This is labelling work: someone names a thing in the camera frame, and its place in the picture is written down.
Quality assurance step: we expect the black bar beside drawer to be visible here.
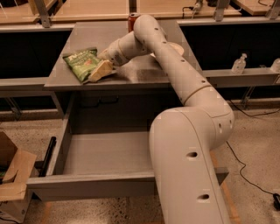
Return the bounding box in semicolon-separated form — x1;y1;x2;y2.
39;136;56;177

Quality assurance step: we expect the grey cabinet with top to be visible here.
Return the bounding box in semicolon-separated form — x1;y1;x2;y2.
46;15;211;133

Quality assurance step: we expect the red soda can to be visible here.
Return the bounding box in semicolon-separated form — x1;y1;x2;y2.
128;12;140;32

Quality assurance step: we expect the grey side shelf rail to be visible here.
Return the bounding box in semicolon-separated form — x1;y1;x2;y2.
202;67;280;88

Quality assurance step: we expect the white paper bowl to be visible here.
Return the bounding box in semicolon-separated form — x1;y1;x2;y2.
150;42;185;59

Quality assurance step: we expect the open grey top drawer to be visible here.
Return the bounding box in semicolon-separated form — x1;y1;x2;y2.
25;93;230;202

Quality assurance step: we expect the black plug on floor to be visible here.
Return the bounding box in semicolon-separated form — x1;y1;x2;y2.
273;193;280;211

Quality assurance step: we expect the clear sanitizer bottle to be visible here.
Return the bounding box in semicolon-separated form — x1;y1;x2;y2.
231;53;247;74

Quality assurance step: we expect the green jalapeno chip bag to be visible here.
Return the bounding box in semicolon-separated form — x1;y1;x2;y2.
62;47;101;83

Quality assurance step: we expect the black floor cable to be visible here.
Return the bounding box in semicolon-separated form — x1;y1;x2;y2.
226;100;280;196

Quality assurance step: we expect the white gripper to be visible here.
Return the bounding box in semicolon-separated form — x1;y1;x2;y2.
88;44;128;82

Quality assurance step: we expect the brown cardboard box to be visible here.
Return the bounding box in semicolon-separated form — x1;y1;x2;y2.
0;131;37;224

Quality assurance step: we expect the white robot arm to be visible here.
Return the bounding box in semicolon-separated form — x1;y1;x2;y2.
98;15;235;224

